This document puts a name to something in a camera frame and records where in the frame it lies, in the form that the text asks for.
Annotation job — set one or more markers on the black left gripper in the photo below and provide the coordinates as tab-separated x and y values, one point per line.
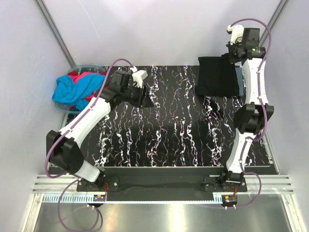
144	101

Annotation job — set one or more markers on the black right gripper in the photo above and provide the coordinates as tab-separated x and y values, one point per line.
232	60

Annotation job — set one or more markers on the black t shirt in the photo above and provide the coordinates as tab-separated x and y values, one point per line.
217	77

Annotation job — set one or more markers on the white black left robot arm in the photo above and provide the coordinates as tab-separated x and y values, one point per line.
63	147

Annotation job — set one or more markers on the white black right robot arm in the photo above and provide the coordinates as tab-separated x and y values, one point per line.
250	121

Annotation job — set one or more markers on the folded grey-blue t shirt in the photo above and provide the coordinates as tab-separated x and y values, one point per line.
240	80

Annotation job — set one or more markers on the pink t shirt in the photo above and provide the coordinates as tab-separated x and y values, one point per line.
84	88

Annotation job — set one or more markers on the teal plastic laundry basket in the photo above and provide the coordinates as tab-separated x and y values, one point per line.
78	70

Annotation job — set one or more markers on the bright blue t shirt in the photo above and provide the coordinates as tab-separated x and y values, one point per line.
62	93

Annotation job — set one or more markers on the aluminium frame post right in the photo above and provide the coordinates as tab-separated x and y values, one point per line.
274	19

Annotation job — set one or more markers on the aluminium frame post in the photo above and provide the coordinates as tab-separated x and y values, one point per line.
274	19
55	31

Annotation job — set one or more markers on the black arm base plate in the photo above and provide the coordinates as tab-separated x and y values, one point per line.
179	181

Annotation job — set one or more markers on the white slotted cable duct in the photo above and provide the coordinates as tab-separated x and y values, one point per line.
202	197

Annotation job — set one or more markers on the aluminium front rail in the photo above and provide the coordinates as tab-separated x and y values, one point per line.
44	184

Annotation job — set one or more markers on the aluminium frame post left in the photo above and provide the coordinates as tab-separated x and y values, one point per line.
55	31

